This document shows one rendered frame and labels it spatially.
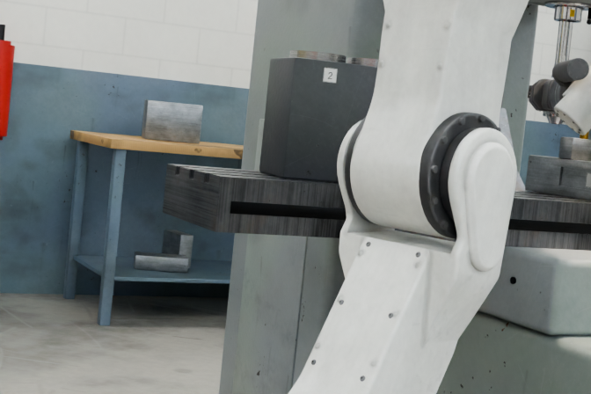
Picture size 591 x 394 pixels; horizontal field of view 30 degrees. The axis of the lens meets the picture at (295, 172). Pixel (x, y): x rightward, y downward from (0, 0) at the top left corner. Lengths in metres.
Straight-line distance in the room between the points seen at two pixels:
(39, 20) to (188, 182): 4.27
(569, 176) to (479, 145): 0.89
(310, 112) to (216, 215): 0.24
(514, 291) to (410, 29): 0.67
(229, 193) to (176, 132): 3.99
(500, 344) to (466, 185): 0.70
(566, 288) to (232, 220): 0.53
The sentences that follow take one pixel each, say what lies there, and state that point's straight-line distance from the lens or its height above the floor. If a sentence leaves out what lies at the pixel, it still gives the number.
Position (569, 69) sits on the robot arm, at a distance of 1.76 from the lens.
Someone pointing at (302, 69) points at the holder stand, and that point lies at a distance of 1.70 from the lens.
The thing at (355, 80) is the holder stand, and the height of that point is 1.13.
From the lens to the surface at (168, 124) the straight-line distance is 5.56.
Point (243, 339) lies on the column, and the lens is 2.59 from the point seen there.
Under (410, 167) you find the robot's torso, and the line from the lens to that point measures 1.20.
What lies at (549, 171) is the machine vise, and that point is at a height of 1.01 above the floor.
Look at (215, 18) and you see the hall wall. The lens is 6.22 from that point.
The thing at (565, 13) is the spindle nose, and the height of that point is 1.29.
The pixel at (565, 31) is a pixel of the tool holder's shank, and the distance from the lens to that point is 2.03.
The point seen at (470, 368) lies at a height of 0.66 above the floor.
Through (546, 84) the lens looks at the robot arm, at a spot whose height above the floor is 1.16.
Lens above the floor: 1.06
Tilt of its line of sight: 3 degrees down
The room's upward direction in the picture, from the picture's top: 6 degrees clockwise
